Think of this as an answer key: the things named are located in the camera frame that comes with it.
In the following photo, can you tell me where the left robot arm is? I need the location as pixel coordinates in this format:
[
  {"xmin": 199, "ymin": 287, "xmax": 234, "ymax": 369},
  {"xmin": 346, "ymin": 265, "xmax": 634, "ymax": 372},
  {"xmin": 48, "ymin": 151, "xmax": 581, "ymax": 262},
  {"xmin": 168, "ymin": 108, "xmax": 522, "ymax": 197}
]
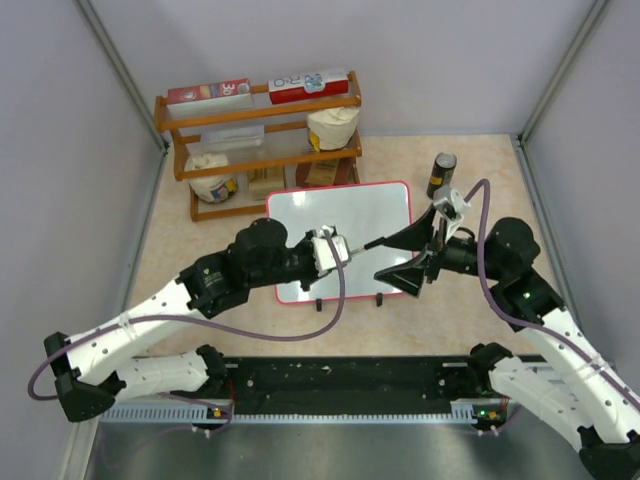
[{"xmin": 44, "ymin": 218, "xmax": 334, "ymax": 423}]

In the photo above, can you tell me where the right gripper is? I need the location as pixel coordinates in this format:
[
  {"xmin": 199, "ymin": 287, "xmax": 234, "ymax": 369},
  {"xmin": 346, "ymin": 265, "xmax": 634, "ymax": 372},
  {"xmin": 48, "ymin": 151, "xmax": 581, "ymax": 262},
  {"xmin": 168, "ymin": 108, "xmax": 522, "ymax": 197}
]
[{"xmin": 375, "ymin": 202, "xmax": 506, "ymax": 296}]

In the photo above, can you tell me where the white bag shelf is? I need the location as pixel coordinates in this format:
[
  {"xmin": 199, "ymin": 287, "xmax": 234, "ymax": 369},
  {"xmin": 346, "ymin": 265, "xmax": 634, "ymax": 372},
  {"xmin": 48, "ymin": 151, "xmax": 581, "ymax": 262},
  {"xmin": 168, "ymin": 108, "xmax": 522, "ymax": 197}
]
[
  {"xmin": 185, "ymin": 152, "xmax": 238, "ymax": 204},
  {"xmin": 306, "ymin": 107, "xmax": 360, "ymax": 152}
]

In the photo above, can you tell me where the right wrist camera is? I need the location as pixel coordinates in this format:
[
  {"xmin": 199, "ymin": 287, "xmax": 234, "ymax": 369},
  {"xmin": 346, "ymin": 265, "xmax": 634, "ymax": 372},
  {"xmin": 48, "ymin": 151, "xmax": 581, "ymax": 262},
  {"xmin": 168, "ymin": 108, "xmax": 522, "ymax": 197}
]
[{"xmin": 433, "ymin": 186, "xmax": 471, "ymax": 243}]

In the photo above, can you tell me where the wooden three-tier shelf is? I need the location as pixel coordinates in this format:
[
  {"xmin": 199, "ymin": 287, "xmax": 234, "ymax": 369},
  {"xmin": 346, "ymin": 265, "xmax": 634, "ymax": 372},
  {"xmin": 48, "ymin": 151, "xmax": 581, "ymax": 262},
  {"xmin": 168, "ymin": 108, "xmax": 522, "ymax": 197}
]
[{"xmin": 153, "ymin": 70, "xmax": 363, "ymax": 223}]

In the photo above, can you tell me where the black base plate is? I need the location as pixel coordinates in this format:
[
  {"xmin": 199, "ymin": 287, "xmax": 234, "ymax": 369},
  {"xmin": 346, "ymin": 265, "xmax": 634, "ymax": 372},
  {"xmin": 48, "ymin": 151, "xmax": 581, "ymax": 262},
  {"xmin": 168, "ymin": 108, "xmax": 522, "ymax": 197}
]
[{"xmin": 179, "ymin": 356, "xmax": 499, "ymax": 416}]

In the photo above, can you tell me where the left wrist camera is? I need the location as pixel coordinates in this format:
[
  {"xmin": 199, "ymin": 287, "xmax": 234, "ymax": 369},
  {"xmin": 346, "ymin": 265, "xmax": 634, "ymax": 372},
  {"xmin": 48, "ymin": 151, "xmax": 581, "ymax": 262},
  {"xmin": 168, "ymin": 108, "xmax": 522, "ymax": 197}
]
[{"xmin": 311, "ymin": 225, "xmax": 352, "ymax": 278}]

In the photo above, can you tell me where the red white box right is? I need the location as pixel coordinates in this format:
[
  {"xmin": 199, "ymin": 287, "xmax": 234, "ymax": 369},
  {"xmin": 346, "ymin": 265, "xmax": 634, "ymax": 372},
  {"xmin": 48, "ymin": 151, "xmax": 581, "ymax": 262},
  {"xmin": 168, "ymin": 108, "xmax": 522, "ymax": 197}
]
[{"xmin": 268, "ymin": 68, "xmax": 349, "ymax": 104}]

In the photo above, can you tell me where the red toothpaste box left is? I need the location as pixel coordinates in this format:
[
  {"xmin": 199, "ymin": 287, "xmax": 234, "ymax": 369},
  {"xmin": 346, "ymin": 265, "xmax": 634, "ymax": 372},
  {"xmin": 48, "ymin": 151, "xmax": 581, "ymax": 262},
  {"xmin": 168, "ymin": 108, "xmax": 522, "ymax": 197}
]
[{"xmin": 166, "ymin": 78, "xmax": 254, "ymax": 119}]

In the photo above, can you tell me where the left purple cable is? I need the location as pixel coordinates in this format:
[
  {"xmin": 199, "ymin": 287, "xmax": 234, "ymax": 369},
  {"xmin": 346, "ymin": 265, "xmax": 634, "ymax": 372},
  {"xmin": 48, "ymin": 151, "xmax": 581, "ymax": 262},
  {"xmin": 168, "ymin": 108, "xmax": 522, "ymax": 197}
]
[{"xmin": 27, "ymin": 227, "xmax": 347, "ymax": 437}]

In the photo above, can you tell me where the white bag middle shelf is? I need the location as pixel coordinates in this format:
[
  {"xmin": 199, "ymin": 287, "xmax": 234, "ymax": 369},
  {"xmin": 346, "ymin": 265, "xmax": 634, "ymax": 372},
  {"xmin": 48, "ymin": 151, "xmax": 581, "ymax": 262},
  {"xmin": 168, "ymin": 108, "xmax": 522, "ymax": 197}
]
[{"xmin": 306, "ymin": 107, "xmax": 360, "ymax": 152}]

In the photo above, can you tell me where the small tan box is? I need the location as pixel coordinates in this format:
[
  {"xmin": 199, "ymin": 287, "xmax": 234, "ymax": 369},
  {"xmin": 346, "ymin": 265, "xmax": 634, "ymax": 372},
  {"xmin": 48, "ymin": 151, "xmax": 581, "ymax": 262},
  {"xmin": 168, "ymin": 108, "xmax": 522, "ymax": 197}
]
[{"xmin": 247, "ymin": 166, "xmax": 286, "ymax": 201}]

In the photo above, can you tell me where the clear plastic container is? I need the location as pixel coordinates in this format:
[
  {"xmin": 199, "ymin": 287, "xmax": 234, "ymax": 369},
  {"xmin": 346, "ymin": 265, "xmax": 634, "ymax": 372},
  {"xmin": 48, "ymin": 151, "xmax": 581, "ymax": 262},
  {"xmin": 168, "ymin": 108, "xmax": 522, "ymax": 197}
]
[{"xmin": 199, "ymin": 125, "xmax": 265, "ymax": 153}]

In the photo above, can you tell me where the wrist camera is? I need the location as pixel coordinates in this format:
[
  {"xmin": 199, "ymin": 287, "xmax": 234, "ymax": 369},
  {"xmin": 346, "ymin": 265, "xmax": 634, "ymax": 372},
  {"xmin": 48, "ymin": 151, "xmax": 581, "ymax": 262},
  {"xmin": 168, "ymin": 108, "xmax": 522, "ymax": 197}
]
[
  {"xmin": 433, "ymin": 186, "xmax": 471, "ymax": 243},
  {"xmin": 311, "ymin": 225, "xmax": 352, "ymax": 278}
]

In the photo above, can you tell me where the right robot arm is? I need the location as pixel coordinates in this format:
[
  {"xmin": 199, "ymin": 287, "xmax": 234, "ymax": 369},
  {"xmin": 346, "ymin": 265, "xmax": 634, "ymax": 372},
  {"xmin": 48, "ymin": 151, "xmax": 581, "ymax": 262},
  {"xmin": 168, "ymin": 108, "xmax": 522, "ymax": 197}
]
[{"xmin": 365, "ymin": 200, "xmax": 639, "ymax": 479}]

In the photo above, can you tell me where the pink framed whiteboard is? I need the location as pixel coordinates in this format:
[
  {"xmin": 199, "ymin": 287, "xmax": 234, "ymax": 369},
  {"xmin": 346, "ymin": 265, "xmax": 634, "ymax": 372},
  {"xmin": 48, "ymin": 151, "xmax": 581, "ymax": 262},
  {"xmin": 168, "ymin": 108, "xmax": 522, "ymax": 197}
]
[{"xmin": 266, "ymin": 181, "xmax": 413, "ymax": 299}]

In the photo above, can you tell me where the brown cardboard box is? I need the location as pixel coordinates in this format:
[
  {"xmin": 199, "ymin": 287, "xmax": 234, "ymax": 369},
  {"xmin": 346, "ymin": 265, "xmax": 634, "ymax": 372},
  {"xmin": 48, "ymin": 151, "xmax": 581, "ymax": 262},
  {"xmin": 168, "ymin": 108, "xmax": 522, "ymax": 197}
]
[{"xmin": 295, "ymin": 158, "xmax": 355, "ymax": 188}]

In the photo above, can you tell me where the white bag bottom shelf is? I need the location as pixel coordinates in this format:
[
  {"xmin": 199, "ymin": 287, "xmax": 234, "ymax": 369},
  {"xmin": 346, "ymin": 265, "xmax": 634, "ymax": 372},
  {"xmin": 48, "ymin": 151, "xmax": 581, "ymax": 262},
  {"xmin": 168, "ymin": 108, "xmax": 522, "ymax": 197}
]
[{"xmin": 185, "ymin": 152, "xmax": 238, "ymax": 204}]

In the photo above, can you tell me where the black drink can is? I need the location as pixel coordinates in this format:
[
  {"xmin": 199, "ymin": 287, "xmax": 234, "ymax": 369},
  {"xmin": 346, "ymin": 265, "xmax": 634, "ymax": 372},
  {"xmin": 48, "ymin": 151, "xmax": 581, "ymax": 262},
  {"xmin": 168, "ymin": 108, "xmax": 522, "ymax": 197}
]
[{"xmin": 426, "ymin": 152, "xmax": 457, "ymax": 199}]

